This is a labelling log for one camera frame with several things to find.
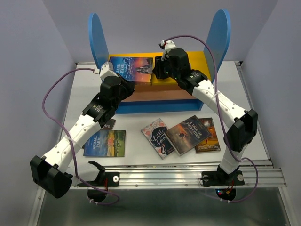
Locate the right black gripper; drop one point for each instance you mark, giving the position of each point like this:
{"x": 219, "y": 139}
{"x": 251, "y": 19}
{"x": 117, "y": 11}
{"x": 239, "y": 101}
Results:
{"x": 158, "y": 63}

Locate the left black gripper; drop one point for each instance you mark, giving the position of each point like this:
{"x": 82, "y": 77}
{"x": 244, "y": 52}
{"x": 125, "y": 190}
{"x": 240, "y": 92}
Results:
{"x": 129, "y": 86}

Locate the Jane Eyre blue book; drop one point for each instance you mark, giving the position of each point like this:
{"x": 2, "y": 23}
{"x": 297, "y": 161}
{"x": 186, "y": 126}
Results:
{"x": 134, "y": 69}

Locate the A Tale of Two Cities book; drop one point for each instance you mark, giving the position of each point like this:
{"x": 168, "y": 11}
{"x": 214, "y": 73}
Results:
{"x": 187, "y": 135}

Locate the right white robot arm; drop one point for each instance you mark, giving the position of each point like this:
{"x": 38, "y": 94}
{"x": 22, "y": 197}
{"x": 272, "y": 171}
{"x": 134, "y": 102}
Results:
{"x": 241, "y": 123}

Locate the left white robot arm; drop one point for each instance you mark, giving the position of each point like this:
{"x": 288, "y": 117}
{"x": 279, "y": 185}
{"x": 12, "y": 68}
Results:
{"x": 50, "y": 170}

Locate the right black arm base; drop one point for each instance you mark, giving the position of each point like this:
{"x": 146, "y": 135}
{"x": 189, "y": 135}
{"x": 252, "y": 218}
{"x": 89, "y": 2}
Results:
{"x": 224, "y": 182}

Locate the blue and yellow wooden bookshelf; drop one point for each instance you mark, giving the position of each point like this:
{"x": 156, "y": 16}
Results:
{"x": 165, "y": 95}

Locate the dark Days to See book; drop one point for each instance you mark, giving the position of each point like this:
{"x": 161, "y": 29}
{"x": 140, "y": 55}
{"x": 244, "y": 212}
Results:
{"x": 109, "y": 124}

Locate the Little Women book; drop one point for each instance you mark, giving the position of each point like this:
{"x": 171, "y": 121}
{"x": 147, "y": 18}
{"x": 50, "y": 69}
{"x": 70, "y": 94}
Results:
{"x": 155, "y": 134}

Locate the Animal Farm book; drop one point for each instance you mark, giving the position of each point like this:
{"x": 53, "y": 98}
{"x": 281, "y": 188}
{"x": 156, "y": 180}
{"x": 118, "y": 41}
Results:
{"x": 106, "y": 143}

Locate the Edward Rulane brown book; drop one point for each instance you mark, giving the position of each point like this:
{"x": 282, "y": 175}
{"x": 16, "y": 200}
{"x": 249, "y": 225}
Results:
{"x": 210, "y": 144}

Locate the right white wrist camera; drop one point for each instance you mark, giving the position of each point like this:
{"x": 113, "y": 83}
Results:
{"x": 166, "y": 46}

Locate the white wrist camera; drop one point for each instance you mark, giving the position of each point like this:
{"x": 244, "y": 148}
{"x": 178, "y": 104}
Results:
{"x": 106, "y": 70}
{"x": 166, "y": 46}

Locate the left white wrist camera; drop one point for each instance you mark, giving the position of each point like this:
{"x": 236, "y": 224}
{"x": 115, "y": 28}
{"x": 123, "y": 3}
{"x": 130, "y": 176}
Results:
{"x": 106, "y": 70}

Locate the aluminium rail frame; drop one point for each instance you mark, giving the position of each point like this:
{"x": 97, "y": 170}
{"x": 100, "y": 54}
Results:
{"x": 142, "y": 167}

